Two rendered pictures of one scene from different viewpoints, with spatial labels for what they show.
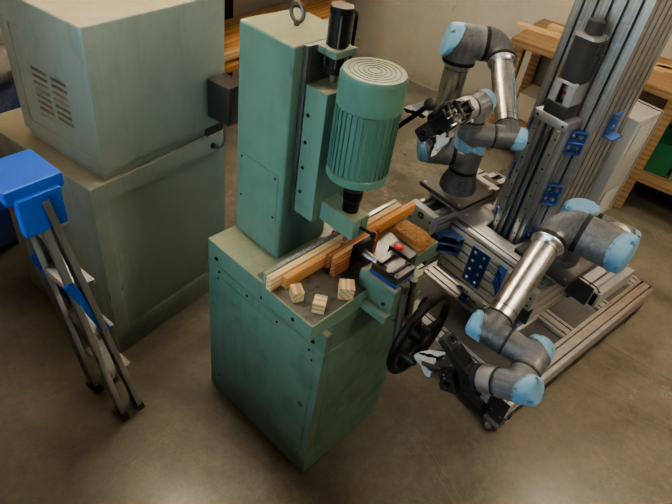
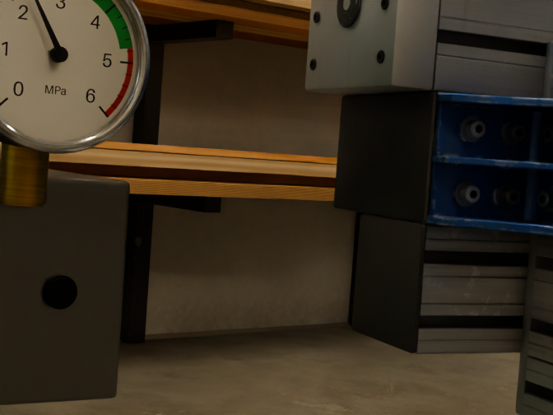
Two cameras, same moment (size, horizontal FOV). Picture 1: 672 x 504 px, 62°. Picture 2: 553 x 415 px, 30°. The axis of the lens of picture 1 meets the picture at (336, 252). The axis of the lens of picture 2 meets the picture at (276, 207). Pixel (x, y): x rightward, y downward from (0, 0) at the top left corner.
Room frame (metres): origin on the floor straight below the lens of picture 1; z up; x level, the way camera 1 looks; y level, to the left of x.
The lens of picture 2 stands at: (1.16, -0.55, 0.63)
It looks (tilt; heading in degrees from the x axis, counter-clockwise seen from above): 3 degrees down; 21
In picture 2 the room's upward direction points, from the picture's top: 4 degrees clockwise
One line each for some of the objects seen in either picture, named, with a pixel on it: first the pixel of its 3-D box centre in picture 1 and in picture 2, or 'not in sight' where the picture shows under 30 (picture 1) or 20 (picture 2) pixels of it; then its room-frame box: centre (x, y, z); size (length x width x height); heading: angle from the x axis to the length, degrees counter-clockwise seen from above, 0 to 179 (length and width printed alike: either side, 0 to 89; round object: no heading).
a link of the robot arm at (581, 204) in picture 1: (577, 219); not in sight; (1.66, -0.81, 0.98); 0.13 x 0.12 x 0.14; 59
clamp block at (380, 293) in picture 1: (389, 281); not in sight; (1.25, -0.18, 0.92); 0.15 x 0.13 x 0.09; 143
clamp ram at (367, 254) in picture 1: (369, 256); not in sight; (1.31, -0.10, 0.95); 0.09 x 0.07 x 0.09; 143
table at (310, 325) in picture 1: (366, 277); not in sight; (1.31, -0.11, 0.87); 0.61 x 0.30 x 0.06; 143
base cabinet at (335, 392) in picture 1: (300, 341); not in sight; (1.44, 0.08, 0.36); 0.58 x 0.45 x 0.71; 53
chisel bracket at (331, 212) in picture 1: (343, 217); not in sight; (1.38, -0.01, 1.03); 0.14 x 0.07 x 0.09; 53
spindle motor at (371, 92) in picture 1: (365, 126); not in sight; (1.37, -0.02, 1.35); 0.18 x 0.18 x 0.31
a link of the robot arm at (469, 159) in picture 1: (466, 151); not in sight; (2.00, -0.44, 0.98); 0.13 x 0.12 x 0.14; 95
